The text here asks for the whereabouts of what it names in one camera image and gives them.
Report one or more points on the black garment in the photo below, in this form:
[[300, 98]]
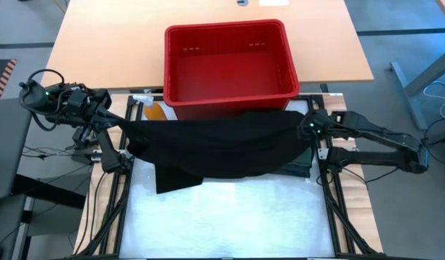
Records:
[[215, 144]]

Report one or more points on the white table mat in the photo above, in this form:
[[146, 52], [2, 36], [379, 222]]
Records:
[[226, 224]]

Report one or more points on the red plastic bin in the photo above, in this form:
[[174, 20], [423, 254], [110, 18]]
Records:
[[229, 72]]

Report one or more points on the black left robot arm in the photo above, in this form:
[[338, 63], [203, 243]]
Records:
[[107, 151]]

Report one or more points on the orange black striped floor mat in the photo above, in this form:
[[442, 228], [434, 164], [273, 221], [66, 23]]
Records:
[[5, 76]]

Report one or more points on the grey desk leg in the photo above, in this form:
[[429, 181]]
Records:
[[409, 95]]

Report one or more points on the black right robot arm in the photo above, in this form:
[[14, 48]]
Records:
[[381, 144]]

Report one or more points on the black metal base bar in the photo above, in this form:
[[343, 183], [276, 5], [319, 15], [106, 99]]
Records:
[[49, 191]]

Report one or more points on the dark green garment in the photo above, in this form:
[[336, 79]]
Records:
[[300, 159]]

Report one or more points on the orange spray bottle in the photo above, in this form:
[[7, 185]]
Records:
[[154, 112]]

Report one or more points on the black aluminium table frame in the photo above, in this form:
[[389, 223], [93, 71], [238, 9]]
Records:
[[118, 231]]

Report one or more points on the white paper sheet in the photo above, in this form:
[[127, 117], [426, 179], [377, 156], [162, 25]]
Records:
[[274, 2]]

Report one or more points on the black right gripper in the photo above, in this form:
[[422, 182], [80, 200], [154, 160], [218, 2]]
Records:
[[314, 124]]

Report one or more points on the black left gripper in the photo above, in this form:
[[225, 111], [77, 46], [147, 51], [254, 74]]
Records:
[[89, 106]]

